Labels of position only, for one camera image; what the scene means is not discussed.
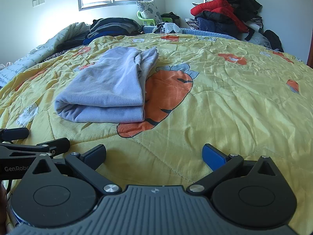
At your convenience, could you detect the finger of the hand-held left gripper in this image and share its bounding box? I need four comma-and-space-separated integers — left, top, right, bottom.
0, 137, 71, 162
0, 127, 30, 143

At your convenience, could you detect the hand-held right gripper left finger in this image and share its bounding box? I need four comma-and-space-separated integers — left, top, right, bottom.
32, 144, 123, 197

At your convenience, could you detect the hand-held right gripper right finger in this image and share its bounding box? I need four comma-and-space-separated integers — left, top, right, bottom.
186, 143, 284, 197

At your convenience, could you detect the lavender long-sleeve sweater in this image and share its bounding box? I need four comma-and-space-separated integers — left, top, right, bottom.
54, 46, 159, 123

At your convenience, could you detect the stack of dark folded clothes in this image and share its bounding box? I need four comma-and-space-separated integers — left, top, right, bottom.
83, 17, 143, 45

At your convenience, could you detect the yellow floral quilt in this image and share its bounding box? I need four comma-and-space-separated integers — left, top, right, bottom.
0, 33, 313, 226

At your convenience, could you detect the white quilted blanket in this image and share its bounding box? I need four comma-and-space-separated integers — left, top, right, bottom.
0, 22, 91, 87

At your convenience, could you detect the black white striped cloth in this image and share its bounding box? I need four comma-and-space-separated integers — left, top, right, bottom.
43, 48, 72, 62

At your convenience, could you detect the light blue fleece blanket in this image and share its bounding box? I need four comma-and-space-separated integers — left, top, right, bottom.
142, 25, 239, 41

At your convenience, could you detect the clear plastic bag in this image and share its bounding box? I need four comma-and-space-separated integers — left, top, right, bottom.
245, 31, 272, 48

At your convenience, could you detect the black bag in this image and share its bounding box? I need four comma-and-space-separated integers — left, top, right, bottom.
264, 29, 284, 52

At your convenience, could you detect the navy puffer jacket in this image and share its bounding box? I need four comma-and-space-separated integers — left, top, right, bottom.
196, 10, 241, 39

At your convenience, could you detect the black white checkered cloth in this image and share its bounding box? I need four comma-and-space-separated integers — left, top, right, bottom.
185, 18, 200, 29

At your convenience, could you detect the white plastic bag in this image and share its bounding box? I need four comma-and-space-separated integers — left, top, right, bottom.
153, 22, 183, 34

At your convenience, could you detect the green plastic chair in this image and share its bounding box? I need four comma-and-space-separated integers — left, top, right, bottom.
137, 10, 179, 26

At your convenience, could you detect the red puffer jacket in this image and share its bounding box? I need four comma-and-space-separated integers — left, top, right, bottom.
191, 0, 249, 33

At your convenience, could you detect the grey patterned pillow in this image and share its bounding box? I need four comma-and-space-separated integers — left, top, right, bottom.
136, 0, 163, 25

